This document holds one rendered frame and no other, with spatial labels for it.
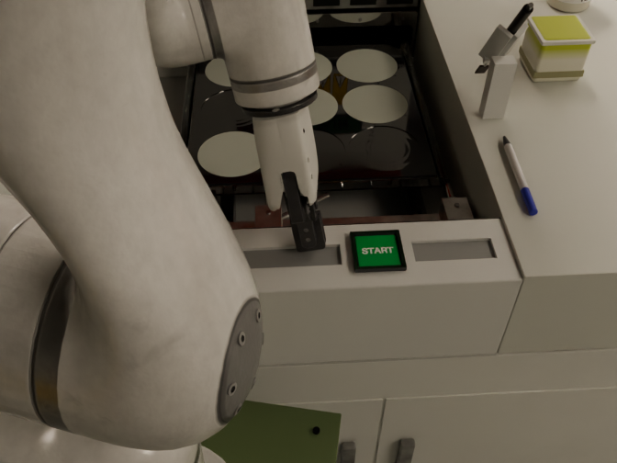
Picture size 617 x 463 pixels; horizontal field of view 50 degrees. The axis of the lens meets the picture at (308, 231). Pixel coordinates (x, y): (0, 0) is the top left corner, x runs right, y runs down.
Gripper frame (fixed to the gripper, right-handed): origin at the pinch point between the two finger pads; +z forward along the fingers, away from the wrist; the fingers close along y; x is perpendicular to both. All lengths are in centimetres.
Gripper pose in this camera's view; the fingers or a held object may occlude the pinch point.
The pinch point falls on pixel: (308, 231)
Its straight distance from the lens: 72.5
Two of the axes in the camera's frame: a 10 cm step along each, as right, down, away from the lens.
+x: 9.8, -1.4, -1.3
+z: 1.9, 8.5, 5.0
